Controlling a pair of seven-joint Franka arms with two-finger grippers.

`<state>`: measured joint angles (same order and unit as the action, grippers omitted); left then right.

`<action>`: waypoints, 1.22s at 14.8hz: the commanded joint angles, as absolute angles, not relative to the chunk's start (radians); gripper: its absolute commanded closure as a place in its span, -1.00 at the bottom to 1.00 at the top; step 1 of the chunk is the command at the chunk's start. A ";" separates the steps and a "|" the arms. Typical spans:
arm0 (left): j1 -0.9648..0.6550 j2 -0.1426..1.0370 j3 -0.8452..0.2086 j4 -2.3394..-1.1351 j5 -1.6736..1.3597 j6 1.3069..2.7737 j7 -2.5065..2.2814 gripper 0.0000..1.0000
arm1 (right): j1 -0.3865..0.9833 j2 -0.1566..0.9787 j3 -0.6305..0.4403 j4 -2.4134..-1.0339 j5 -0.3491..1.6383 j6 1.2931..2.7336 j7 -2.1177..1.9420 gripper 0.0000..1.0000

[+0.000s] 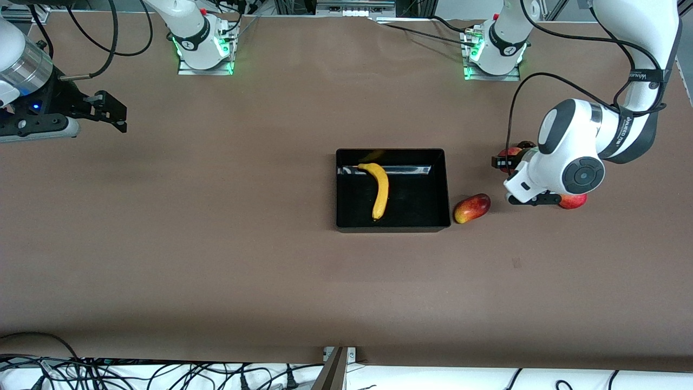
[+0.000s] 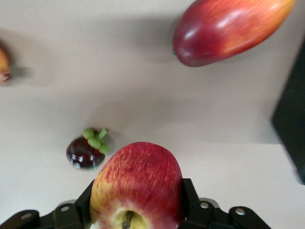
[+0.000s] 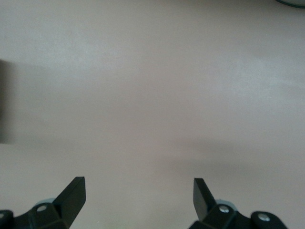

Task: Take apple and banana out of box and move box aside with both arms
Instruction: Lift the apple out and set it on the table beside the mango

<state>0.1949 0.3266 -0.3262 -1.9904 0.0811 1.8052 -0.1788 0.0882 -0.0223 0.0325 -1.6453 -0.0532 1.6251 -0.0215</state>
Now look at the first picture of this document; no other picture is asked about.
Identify dark metal post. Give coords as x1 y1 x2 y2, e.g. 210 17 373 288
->
311 347 347 390

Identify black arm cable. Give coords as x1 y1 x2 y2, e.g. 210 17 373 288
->
505 0 669 177
27 0 155 82

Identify red yellow apple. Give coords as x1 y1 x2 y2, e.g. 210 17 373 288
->
498 146 524 174

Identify yellow banana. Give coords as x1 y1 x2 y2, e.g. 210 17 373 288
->
357 162 389 221

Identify red yellow mango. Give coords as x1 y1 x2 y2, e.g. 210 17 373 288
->
453 193 492 224

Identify white power strip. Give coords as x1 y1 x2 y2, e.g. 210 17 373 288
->
317 0 397 17

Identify metal base plate green light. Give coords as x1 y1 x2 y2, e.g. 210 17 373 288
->
462 24 522 82
176 24 235 76

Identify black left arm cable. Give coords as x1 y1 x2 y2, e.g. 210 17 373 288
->
505 0 669 177

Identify black cable across table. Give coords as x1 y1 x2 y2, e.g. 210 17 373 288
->
374 16 482 49

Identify black looped floor cable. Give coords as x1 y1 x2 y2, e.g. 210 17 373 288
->
0 331 82 361

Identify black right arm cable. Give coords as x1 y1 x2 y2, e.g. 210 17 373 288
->
27 0 155 82

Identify black plastic box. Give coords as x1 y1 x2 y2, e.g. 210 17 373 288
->
335 148 452 233

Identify black velcro cable strap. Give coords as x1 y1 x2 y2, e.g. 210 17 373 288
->
628 66 668 90
611 108 635 160

